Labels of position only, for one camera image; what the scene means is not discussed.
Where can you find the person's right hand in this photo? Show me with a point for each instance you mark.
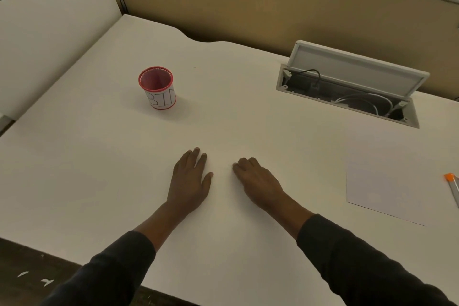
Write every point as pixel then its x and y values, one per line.
pixel 260 187

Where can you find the person's left hand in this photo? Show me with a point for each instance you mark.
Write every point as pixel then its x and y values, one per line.
pixel 186 187

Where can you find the person's right middle finger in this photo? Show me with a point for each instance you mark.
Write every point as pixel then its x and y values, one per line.
pixel 254 161

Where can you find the person's left thumb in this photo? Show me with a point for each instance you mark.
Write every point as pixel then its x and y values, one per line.
pixel 208 178

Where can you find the person's left middle finger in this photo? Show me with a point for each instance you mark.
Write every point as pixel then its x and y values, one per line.
pixel 193 157

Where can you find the person's right thumb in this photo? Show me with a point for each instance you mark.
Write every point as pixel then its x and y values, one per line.
pixel 237 170

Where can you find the person's left forearm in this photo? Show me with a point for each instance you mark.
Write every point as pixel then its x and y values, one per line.
pixel 118 262

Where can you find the person's right forearm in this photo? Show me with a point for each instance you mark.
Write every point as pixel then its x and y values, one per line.
pixel 344 262

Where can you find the red cup with white label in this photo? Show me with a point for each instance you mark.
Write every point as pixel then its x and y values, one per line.
pixel 158 92

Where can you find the white paper sheet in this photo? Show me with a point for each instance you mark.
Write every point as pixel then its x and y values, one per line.
pixel 383 191

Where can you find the beige partition panel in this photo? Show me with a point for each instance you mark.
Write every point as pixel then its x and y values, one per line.
pixel 272 1

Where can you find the white partition panel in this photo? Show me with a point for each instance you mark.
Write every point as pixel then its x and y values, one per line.
pixel 57 29

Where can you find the white paper scrap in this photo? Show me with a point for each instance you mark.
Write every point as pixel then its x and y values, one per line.
pixel 47 281
pixel 22 274

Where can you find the orange-capped tool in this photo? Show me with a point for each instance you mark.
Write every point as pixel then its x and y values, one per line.
pixel 452 184

